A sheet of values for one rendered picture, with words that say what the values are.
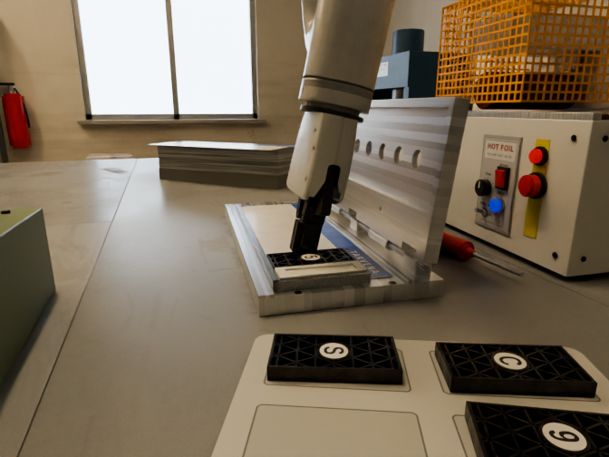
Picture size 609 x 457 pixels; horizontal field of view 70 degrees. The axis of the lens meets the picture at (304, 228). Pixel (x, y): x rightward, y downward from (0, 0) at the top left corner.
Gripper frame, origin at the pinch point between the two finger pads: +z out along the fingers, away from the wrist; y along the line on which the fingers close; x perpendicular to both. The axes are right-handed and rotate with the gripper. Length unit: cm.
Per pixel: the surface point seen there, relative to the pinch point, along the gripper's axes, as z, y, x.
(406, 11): -126, -314, 144
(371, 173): -8.7, -9.0, 10.7
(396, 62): -65, -209, 99
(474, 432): 2.3, 32.2, 2.5
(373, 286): 1.7, 10.8, 5.2
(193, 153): -1, -76, -13
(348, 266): 0.9, 7.0, 3.4
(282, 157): -5, -60, 8
